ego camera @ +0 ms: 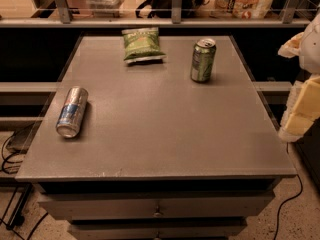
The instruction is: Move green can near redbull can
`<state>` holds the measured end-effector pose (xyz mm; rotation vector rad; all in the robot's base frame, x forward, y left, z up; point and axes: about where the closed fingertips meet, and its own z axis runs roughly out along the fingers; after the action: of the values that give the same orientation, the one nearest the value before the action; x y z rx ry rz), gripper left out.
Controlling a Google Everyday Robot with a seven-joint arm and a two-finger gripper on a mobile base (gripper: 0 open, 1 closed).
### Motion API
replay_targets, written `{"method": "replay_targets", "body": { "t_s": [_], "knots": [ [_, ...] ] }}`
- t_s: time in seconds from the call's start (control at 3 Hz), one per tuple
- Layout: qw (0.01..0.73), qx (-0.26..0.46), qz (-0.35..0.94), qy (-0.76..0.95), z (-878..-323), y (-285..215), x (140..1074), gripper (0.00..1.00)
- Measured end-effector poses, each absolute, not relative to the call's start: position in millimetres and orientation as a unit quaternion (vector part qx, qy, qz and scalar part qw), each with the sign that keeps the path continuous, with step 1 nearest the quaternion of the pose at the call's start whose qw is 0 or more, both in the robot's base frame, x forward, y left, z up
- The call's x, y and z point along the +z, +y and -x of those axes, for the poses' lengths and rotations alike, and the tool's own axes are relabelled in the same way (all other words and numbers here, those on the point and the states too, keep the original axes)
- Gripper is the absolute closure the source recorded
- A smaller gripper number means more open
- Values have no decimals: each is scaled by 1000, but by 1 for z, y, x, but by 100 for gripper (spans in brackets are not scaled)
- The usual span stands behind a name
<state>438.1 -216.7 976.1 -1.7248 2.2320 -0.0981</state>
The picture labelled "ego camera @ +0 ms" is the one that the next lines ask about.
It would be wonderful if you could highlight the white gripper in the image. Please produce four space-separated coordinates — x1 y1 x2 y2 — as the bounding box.
278 14 320 142

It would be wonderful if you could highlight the green soda can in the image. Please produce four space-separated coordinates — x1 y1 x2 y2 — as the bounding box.
190 38 216 83

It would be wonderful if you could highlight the silver blue redbull can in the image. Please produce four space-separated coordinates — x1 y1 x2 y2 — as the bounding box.
56 86 88 138

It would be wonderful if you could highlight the colourful snack bag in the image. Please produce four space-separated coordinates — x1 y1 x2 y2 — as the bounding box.
210 0 273 19

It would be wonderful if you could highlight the black bag on shelf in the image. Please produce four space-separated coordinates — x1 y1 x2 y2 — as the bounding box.
135 0 211 18

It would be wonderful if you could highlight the green chip bag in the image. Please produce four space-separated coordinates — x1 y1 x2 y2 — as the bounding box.
122 27 166 64

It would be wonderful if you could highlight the grey drawer cabinet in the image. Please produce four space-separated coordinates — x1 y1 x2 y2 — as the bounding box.
17 36 296 240

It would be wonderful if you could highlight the black floor cable right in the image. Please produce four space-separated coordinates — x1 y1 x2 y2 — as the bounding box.
272 143 304 240

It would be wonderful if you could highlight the grey metal shelf rail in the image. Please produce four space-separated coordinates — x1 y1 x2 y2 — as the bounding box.
0 0 319 28

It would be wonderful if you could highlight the black cables left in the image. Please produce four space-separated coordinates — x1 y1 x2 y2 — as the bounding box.
0 123 49 240

